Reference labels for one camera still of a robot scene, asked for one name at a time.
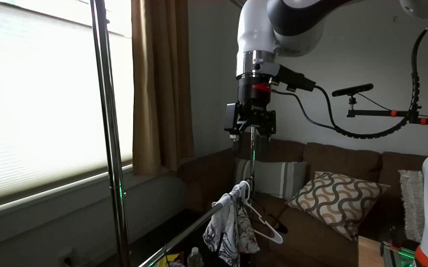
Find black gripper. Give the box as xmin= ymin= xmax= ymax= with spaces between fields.
xmin=225 ymin=75 xmax=277 ymax=140

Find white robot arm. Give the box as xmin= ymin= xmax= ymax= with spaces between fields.
xmin=225 ymin=0 xmax=359 ymax=142

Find grey striped pillow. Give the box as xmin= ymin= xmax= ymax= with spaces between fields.
xmin=236 ymin=159 xmax=308 ymax=201

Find brown curtain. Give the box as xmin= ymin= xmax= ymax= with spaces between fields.
xmin=132 ymin=0 xmax=194 ymax=177

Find brown sofa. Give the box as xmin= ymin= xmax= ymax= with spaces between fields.
xmin=178 ymin=139 xmax=428 ymax=267

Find white plastic hanger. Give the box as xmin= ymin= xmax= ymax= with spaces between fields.
xmin=239 ymin=180 xmax=285 ymax=245

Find floral patterned garment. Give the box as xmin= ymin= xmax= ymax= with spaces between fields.
xmin=203 ymin=182 xmax=261 ymax=267

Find patterned brown white pillow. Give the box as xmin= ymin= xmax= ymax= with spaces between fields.
xmin=289 ymin=171 xmax=389 ymax=241

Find white fluffy pillow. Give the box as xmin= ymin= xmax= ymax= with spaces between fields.
xmin=399 ymin=170 xmax=424 ymax=242

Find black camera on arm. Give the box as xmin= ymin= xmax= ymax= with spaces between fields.
xmin=332 ymin=84 xmax=375 ymax=97

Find black corrugated cable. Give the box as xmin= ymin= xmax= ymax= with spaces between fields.
xmin=273 ymin=14 xmax=428 ymax=140

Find metal clothing rack frame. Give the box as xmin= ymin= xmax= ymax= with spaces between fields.
xmin=88 ymin=0 xmax=256 ymax=267

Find black camera stand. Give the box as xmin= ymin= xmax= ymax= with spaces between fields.
xmin=348 ymin=97 xmax=428 ymax=125

